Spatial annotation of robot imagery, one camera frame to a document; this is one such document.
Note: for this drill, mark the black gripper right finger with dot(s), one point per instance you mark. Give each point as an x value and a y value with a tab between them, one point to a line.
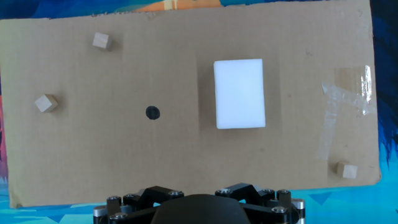
270	208

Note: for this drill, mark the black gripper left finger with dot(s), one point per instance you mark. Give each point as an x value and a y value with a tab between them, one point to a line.
130	208

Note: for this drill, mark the white rectangular sponge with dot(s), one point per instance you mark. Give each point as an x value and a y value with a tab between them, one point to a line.
239	93

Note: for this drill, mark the brown cardboard sheet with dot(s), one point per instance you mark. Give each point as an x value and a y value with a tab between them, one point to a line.
155	155

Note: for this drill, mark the blue forest print table mat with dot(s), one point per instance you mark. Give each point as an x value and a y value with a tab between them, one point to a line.
342	205

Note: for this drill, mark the small wooden cube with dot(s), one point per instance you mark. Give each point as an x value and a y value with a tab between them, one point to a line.
46	103
102	41
347	170

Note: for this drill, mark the black ink spot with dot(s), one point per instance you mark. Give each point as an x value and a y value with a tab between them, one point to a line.
152	113

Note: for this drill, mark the clear adhesive tape piece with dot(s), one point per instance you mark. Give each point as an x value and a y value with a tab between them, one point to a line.
351	96

